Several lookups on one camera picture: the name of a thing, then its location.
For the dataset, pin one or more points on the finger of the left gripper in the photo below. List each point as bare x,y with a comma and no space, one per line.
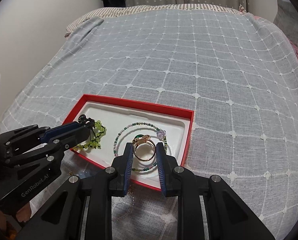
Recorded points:
57,131
69,139

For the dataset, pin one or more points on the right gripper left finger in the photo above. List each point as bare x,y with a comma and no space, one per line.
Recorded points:
82,207

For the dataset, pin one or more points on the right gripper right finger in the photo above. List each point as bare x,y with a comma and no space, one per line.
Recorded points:
207,207

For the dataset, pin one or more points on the black bead charm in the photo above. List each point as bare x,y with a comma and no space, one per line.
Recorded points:
86,122

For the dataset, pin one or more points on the red jewelry box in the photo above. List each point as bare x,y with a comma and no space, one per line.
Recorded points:
124,119

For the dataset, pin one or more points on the left hand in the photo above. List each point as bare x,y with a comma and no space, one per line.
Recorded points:
10,226

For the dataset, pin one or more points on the grey checked bedspread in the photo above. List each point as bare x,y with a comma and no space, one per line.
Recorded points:
238,73

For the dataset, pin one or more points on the striped bed sheet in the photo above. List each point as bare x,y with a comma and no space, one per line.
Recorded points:
113,12

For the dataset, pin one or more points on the grey pillow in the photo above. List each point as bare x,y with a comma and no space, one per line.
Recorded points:
287,20

